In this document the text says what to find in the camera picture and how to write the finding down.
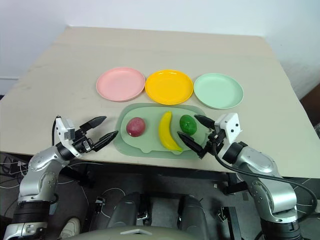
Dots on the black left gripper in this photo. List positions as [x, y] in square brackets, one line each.
[82, 142]

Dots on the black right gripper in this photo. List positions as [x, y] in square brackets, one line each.
[215, 141]

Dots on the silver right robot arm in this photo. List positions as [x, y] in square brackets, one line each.
[260, 162]

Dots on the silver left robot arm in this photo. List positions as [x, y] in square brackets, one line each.
[40, 162]

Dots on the green round fruit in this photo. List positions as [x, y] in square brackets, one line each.
[188, 124]

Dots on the red round fruit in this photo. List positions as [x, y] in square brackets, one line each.
[135, 127]

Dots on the light green plate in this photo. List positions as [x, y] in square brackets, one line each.
[218, 90]

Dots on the pink plate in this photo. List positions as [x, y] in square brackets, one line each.
[120, 83]

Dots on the yellow plate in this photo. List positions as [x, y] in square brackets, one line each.
[169, 87]

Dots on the yellow banana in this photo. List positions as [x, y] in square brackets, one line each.
[166, 132]

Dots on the pale green tray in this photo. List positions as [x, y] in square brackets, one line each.
[150, 140]

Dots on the dark rounded shape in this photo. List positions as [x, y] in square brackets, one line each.
[191, 215]
[128, 210]

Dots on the white shoe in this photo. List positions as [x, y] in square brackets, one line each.
[71, 227]

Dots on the grey-green robot torso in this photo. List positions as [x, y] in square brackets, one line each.
[130, 233]

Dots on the brown wooden furniture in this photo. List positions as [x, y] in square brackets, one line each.
[311, 107]

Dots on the black table frame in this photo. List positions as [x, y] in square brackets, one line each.
[175, 172]

